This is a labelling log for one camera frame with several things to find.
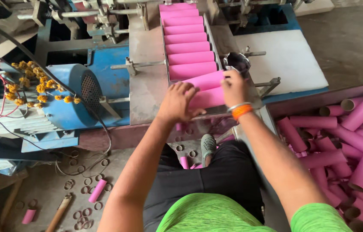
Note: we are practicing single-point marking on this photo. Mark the long pink floor tube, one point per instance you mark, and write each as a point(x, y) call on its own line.
point(97, 190)

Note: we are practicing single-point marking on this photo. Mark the wooden stick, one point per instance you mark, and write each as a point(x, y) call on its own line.
point(59, 213)

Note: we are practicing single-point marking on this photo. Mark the grey rubber shoe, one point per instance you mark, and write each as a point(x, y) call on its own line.
point(208, 146)

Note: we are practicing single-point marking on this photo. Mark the heap of pink finished cores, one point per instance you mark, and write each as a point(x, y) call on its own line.
point(345, 154)

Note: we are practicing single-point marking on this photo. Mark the silver bangle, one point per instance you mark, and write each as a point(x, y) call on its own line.
point(237, 106)

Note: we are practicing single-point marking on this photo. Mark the row of pink paper rolls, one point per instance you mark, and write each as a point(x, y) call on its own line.
point(186, 43)

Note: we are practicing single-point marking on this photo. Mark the scattered brown cardboard rings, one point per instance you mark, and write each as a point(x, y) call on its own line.
point(83, 199)

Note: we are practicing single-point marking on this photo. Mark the metal guide rod with clamp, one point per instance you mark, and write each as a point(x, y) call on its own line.
point(136, 64)

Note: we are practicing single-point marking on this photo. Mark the person's left hand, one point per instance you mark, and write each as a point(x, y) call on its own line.
point(176, 103)

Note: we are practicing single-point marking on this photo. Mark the person's right hand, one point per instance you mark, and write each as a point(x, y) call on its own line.
point(236, 90)

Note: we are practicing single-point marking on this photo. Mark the black trousers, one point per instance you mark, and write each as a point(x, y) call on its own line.
point(213, 180)

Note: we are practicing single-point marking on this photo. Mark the white flat board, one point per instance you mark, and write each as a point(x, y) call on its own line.
point(284, 61)

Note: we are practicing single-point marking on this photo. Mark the pink cardboard tube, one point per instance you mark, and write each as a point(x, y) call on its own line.
point(205, 80)
point(209, 97)

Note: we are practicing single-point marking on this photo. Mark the blue electric motor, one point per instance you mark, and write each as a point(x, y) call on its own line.
point(72, 95)

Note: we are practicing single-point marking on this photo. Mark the short pink floor tube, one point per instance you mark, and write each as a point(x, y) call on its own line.
point(28, 216)

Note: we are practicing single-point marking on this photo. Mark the person's right fingers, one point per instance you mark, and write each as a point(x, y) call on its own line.
point(227, 77)

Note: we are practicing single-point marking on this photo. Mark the white finned housing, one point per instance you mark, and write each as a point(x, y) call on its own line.
point(14, 117)

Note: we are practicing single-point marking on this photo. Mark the yellow marigold garland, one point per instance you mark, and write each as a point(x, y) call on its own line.
point(32, 82)

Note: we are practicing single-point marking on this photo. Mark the grey metal feed tray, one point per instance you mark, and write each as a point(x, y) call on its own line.
point(215, 48)

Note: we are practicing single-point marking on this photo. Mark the green shirt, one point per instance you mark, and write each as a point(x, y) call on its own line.
point(213, 214)

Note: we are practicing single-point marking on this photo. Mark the blue steel machine frame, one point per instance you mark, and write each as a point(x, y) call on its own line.
point(110, 71)

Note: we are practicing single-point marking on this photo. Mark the small steel bowl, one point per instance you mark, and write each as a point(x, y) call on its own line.
point(237, 61)

